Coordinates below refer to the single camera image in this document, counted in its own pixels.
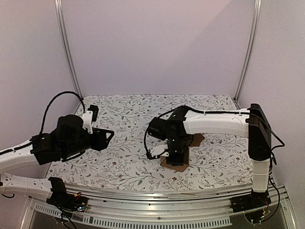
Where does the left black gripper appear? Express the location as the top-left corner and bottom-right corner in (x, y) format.
(63, 127), (114, 158)

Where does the brown cardboard box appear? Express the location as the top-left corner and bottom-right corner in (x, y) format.
(160, 134), (205, 172)

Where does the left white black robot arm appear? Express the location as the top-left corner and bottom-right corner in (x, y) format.
(0, 112), (114, 207)

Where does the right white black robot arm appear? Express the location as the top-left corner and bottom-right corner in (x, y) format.
(145, 104), (285, 208)

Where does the floral patterned table mat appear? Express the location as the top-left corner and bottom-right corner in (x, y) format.
(47, 94), (253, 192)

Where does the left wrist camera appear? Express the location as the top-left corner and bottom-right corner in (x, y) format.
(82, 104), (99, 134)

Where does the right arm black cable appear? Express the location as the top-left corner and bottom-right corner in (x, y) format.
(143, 109), (251, 158)

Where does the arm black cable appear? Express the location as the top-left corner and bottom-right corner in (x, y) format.
(39, 90), (86, 134)
(143, 109), (251, 158)

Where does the aluminium front rail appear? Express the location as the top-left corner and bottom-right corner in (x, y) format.
(21, 185), (299, 229)

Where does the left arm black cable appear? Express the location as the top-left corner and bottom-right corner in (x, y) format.
(39, 90), (86, 134)

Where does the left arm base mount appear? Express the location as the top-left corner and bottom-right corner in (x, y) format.
(46, 177), (89, 212)

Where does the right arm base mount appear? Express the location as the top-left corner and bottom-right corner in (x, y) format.
(230, 190), (271, 213)

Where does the left aluminium frame post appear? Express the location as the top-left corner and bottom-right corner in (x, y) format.
(54, 0), (83, 99)

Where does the aluminium frame post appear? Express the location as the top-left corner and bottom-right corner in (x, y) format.
(54, 0), (83, 99)
(234, 0), (262, 103)

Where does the right aluminium frame post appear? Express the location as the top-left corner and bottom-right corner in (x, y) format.
(234, 0), (262, 103)

